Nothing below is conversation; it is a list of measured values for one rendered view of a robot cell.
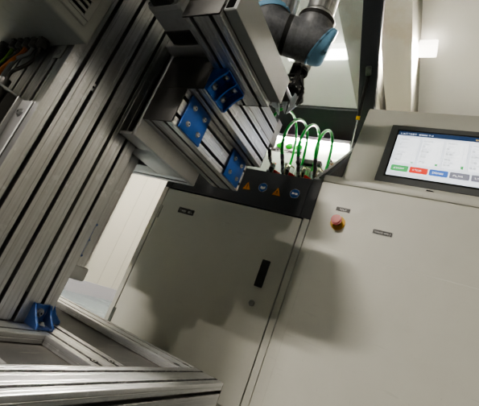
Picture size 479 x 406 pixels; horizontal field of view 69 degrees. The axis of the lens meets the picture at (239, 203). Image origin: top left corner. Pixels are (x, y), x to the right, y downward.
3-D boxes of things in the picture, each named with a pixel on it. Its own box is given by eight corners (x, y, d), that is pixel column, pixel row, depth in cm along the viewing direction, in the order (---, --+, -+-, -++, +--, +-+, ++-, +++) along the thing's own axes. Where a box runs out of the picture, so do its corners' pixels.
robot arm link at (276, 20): (238, 51, 111) (253, 18, 114) (278, 65, 110) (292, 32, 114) (240, 22, 99) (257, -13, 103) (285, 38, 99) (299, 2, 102)
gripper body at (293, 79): (279, 84, 146) (289, 62, 149) (285, 98, 153) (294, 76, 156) (297, 85, 142) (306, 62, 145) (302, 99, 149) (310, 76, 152)
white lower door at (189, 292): (98, 337, 142) (167, 187, 160) (102, 337, 143) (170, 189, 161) (235, 415, 111) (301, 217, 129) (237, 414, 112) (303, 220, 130)
